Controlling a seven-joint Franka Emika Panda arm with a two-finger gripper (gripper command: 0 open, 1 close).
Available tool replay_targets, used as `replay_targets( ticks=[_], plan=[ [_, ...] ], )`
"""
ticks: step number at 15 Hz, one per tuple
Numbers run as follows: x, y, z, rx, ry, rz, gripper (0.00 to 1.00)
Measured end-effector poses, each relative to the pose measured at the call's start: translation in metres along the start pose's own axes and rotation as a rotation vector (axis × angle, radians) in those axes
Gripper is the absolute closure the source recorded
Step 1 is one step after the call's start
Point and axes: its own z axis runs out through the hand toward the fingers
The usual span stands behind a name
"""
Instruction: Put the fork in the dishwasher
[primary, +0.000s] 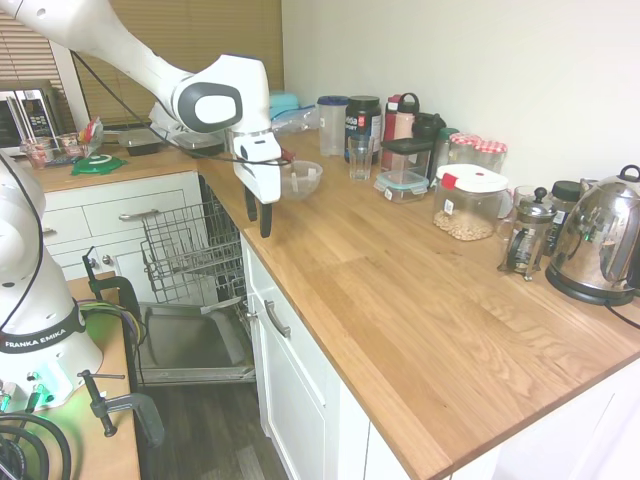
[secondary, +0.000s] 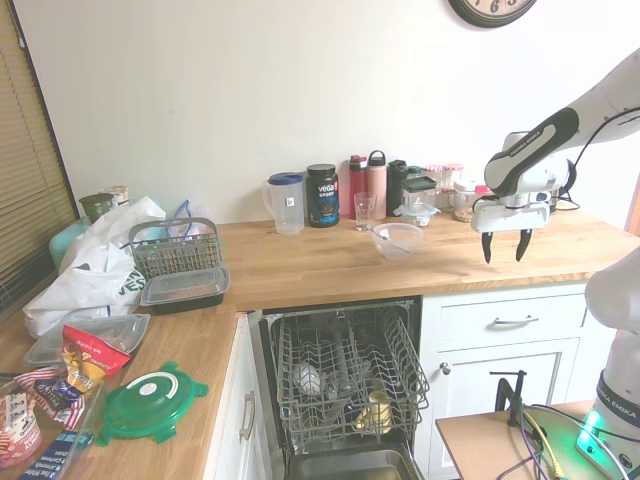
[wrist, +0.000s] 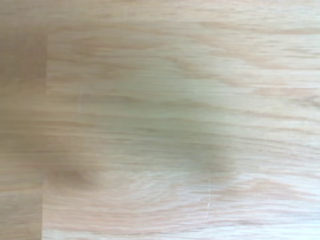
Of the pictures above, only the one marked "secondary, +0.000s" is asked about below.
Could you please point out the clear glass in rack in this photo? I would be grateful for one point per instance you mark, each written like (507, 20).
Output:
(307, 377)

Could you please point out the clear plastic meal container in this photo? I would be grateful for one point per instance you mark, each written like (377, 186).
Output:
(105, 332)

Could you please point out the grey dishwasher cutlery basket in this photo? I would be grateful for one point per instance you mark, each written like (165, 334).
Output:
(175, 250)

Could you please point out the silver cabinet knob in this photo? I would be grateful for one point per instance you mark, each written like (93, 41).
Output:
(444, 368)

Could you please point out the black dishwasher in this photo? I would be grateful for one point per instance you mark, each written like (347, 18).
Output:
(405, 460)

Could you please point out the red water bottle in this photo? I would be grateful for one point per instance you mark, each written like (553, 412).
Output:
(356, 187)

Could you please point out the clear pitcher with blue lid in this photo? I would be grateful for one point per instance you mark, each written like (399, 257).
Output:
(286, 205)

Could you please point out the glass container with black lid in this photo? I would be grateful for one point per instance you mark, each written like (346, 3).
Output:
(419, 192)

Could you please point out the clear plastic bowl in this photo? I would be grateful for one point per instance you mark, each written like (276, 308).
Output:
(400, 235)

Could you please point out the nut jar with white lid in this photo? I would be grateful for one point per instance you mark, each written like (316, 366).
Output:
(465, 202)

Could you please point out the black clamp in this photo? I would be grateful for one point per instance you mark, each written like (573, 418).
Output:
(511, 395)

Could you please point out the white plastic shopping bag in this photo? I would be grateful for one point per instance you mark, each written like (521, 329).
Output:
(90, 280)

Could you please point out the black Vega Sport tub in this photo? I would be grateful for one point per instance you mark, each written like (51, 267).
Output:
(323, 197)

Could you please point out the black wall clock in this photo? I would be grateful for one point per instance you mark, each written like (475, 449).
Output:
(492, 12)

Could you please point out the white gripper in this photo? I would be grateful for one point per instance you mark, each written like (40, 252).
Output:
(510, 217)

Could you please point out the dark green cup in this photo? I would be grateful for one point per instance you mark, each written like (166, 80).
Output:
(96, 206)

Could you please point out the jar with red checkered lid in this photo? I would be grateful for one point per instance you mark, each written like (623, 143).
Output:
(434, 175)
(452, 175)

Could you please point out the yellow cup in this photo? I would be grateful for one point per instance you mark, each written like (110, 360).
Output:
(375, 412)

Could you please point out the green container lid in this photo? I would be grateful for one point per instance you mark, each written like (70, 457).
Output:
(150, 402)

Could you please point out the black meal container clear lid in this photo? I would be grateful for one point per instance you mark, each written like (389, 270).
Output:
(185, 292)

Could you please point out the pink bottle with black cap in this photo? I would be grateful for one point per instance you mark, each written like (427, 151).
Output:
(378, 180)

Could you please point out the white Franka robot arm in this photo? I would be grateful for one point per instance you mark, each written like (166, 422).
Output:
(520, 160)

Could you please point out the clear drinking glass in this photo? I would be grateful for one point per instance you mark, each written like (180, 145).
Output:
(365, 212)

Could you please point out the black water bottle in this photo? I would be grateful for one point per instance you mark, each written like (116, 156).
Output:
(396, 185)

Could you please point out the white corner cabinet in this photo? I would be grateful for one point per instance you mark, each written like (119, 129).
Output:
(230, 400)

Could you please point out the white paper cup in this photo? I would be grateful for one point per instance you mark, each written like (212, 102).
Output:
(116, 196)

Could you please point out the red striped popcorn bag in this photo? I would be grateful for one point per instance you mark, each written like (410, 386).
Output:
(22, 415)

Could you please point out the brown window blind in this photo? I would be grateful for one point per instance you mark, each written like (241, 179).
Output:
(25, 165)

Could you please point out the white cabinet door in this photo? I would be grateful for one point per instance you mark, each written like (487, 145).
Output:
(500, 380)

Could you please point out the white cabinet drawer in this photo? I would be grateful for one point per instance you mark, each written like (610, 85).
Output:
(480, 317)

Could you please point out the teal plastic box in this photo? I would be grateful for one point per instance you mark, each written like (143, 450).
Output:
(67, 242)

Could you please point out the red snack bag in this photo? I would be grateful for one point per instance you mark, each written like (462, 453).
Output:
(87, 360)

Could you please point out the clear zip bag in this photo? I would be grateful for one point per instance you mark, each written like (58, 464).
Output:
(192, 217)

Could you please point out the wooden robot mounting board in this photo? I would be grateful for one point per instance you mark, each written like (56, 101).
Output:
(480, 445)

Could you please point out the glass container with blue-clip lid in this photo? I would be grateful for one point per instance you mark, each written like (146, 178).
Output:
(417, 215)

